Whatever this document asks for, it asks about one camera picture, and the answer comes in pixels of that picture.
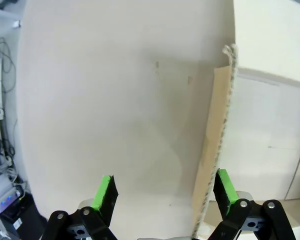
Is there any black equipment box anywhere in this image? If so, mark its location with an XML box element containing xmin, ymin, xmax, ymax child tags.
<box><xmin>0</xmin><ymin>193</ymin><xmax>50</xmax><ymax>238</ymax></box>

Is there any silver device with blue lights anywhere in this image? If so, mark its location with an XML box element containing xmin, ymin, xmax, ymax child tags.
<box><xmin>0</xmin><ymin>183</ymin><xmax>28</xmax><ymax>216</ymax></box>

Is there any cream paper gift bag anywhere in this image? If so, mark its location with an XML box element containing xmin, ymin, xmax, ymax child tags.
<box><xmin>14</xmin><ymin>0</ymin><xmax>237</xmax><ymax>240</ymax></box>

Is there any tangle of black cables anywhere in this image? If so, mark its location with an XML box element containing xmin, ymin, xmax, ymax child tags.
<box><xmin>0</xmin><ymin>137</ymin><xmax>18</xmax><ymax>181</ymax></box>

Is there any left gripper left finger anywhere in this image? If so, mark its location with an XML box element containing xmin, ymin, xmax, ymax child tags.
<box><xmin>41</xmin><ymin>174</ymin><xmax>120</xmax><ymax>240</ymax></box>

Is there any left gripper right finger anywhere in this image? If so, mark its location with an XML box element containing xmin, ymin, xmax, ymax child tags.
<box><xmin>207</xmin><ymin>168</ymin><xmax>297</xmax><ymax>240</ymax></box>

